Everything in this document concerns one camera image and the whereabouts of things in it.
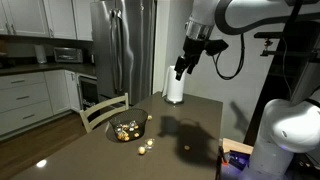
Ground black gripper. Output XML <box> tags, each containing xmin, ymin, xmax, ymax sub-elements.
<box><xmin>174</xmin><ymin>36</ymin><xmax>210</xmax><ymax>82</ymax></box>

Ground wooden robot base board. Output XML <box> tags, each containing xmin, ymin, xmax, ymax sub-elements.
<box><xmin>221</xmin><ymin>137</ymin><xmax>255</xmax><ymax>156</ymax></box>

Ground black mesh basket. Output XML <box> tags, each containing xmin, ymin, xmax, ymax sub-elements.
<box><xmin>108</xmin><ymin>108</ymin><xmax>149</xmax><ymax>143</ymax></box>

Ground metal paper towel holder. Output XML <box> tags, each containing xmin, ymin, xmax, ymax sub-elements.
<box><xmin>164</xmin><ymin>95</ymin><xmax>185</xmax><ymax>106</ymax></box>

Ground stainless steel refrigerator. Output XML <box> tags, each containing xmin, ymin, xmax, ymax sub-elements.
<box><xmin>89</xmin><ymin>0</ymin><xmax>157</xmax><ymax>106</ymax></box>

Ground silver wrapped candy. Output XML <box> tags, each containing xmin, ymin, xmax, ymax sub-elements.
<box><xmin>128</xmin><ymin>120</ymin><xmax>139</xmax><ymax>132</ymax></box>

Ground clear wrapped gold candy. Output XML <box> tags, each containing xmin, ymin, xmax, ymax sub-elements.
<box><xmin>144</xmin><ymin>138</ymin><xmax>156</xmax><ymax>150</ymax></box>

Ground cream wooden chair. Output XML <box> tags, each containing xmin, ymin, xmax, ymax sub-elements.
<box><xmin>79</xmin><ymin>92</ymin><xmax>130</xmax><ymax>134</ymax></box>

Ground black undercounter wine cooler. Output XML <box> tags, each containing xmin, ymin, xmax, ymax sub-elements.
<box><xmin>76</xmin><ymin>73</ymin><xmax>100</xmax><ymax>112</ymax></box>

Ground black clamp with orange tip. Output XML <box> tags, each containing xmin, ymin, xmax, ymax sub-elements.
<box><xmin>214</xmin><ymin>145</ymin><xmax>230</xmax><ymax>180</ymax></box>

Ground dark kitchen countertop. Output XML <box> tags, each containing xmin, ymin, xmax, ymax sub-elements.
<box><xmin>0</xmin><ymin>62</ymin><xmax>98</xmax><ymax>80</ymax></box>

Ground white countertop paper towel roll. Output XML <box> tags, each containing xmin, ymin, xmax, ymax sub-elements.
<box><xmin>34</xmin><ymin>44</ymin><xmax>48</xmax><ymax>65</ymax></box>

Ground white upper kitchen cabinets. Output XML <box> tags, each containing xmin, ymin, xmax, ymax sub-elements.
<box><xmin>0</xmin><ymin>0</ymin><xmax>94</xmax><ymax>42</ymax></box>

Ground white lower cabinets with drawers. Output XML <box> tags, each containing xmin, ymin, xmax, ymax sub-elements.
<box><xmin>0</xmin><ymin>69</ymin><xmax>82</xmax><ymax>137</ymax></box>

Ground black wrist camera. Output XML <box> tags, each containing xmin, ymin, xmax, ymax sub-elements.
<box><xmin>204</xmin><ymin>38</ymin><xmax>230</xmax><ymax>57</ymax></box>

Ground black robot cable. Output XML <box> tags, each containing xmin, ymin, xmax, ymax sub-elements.
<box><xmin>212</xmin><ymin>32</ymin><xmax>246</xmax><ymax>81</ymax></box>

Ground black camera mount rig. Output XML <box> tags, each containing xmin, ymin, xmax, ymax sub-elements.
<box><xmin>253</xmin><ymin>0</ymin><xmax>320</xmax><ymax>64</ymax></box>

